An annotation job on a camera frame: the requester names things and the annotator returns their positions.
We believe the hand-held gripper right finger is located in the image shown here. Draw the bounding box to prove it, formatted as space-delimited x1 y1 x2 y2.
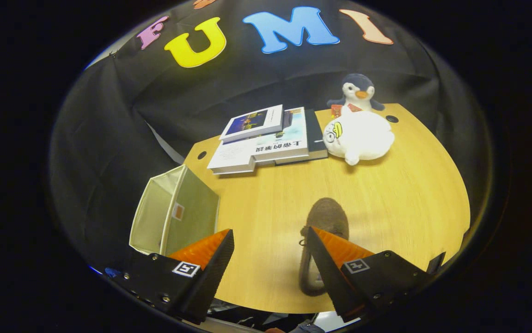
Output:
306 226 433 323

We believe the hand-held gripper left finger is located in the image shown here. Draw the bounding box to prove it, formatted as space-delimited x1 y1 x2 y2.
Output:
109 229 235 324

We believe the brown fuzzy shoe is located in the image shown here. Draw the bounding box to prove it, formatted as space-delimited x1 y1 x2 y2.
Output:
298 197 350 297

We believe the beige fabric storage box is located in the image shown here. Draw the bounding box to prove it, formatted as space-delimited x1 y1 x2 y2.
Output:
129 164 220 256

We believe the light blue cover book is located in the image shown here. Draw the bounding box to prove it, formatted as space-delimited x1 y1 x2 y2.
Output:
252 107 310 162

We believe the black book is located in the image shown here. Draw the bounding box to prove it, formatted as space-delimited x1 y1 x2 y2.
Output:
275 109 329 166

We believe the white plush toy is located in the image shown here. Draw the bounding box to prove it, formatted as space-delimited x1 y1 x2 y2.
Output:
323 110 395 166

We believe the small photo cover book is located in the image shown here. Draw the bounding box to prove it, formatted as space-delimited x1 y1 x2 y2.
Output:
219 105 285 143

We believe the black backdrop cloth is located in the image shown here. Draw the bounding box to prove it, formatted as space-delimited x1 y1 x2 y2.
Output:
49 0 490 273

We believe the penguin plush toy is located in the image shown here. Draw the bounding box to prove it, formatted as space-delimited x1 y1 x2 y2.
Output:
327 73 385 114

